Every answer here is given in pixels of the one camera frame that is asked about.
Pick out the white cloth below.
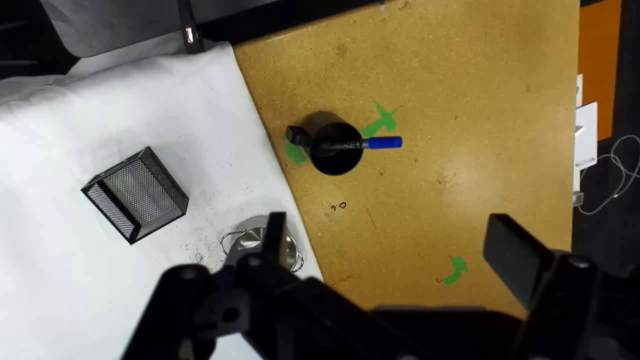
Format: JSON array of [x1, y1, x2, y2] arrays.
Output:
[[0, 38, 325, 360]]

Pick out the gray panel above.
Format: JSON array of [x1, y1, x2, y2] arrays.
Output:
[[37, 0, 267, 58]]

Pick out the black box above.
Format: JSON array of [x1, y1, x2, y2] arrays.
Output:
[[79, 146, 191, 246]]

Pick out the small steel bowl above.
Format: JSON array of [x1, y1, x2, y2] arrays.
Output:
[[217, 214, 305, 272]]

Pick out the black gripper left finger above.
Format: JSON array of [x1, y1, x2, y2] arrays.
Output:
[[122, 211, 362, 360]]

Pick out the orange wooden panel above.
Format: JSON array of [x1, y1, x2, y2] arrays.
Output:
[[578, 0, 625, 145]]

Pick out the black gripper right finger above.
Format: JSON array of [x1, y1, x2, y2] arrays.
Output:
[[482, 212, 640, 360]]

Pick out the black post with silver tip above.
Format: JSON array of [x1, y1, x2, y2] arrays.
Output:
[[176, 0, 208, 54]]

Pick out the thin white cable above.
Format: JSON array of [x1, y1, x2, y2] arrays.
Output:
[[575, 133, 640, 217]]

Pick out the small white box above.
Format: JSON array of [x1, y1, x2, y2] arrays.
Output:
[[571, 72, 602, 196]]

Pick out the black cup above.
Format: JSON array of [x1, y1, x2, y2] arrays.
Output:
[[284, 109, 365, 178]]

